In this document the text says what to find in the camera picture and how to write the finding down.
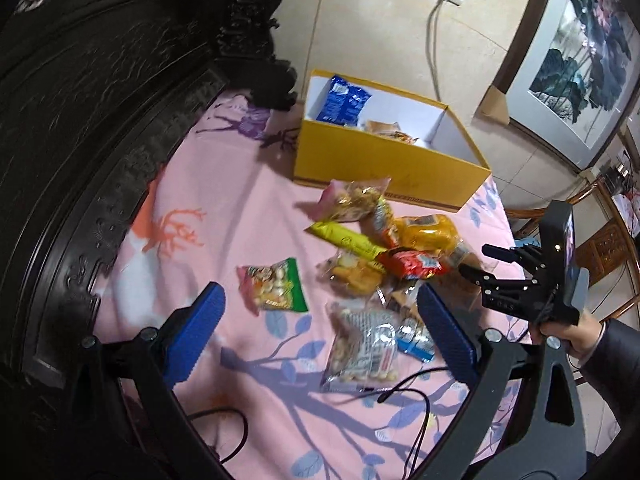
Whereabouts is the red snack packet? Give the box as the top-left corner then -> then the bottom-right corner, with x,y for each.
376,247 -> 448,280

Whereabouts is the green pink egg biscuit packet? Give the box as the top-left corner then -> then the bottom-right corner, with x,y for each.
235,258 -> 308,316

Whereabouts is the long yellow snack bar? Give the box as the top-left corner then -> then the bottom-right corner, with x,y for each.
306,221 -> 387,261

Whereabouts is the tan kraft snack packet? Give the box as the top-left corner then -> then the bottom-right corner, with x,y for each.
364,120 -> 418,145

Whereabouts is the blue cocoa biscuit packet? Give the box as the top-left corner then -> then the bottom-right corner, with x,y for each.
316,75 -> 371,127

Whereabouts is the person's right hand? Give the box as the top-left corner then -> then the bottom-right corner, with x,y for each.
528,311 -> 604,362

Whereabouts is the small blue white snack packet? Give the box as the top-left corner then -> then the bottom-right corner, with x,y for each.
396,318 -> 435,363

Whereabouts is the wooden armchair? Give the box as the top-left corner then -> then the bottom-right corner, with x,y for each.
504,173 -> 640,321

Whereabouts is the clear white printed snack packet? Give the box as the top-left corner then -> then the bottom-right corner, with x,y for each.
320,304 -> 400,393

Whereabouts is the yellow transparent bread packet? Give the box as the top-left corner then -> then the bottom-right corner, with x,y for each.
393,214 -> 471,261

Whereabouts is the golden cake snack packet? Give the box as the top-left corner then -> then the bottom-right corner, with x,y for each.
317,250 -> 386,297

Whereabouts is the small mushroom candy packet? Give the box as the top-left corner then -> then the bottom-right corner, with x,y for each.
372,197 -> 399,248

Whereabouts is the pink twisted cookie packet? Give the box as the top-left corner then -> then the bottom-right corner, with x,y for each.
311,178 -> 390,222

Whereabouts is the framed lotus painting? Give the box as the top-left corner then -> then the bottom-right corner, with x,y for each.
480,0 -> 639,170

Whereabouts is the yellow cardboard shoe box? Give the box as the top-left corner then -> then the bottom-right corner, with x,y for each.
293,70 -> 491,211

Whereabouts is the black cable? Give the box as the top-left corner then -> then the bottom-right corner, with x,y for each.
188,366 -> 452,480

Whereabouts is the grey plug with cable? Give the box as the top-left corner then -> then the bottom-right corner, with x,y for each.
425,0 -> 449,101

